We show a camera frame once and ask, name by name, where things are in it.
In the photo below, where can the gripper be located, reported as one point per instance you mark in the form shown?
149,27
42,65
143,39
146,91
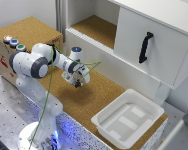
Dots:
71,77

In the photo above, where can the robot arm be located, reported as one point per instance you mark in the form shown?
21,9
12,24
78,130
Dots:
27,65

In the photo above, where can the white sliding door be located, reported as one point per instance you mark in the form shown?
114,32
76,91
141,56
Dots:
160,56

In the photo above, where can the white cabinet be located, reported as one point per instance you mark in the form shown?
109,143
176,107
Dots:
127,75

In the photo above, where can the green button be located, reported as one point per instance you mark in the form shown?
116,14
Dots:
20,47

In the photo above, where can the blue button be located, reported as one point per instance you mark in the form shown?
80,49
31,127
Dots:
14,42

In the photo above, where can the white plastic box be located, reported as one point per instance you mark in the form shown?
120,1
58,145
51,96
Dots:
127,118

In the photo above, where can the red button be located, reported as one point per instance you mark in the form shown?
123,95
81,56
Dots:
7,38

